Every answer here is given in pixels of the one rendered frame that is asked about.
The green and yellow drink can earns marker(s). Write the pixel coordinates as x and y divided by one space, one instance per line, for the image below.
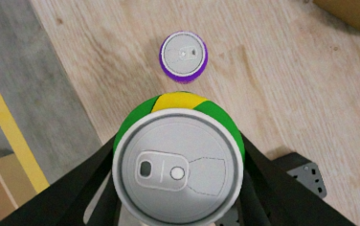
177 161

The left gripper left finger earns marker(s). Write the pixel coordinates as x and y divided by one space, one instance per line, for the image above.
64 202

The purple drink can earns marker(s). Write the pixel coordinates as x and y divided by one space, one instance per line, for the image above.
182 57

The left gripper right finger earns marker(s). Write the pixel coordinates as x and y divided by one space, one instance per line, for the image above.
289 201

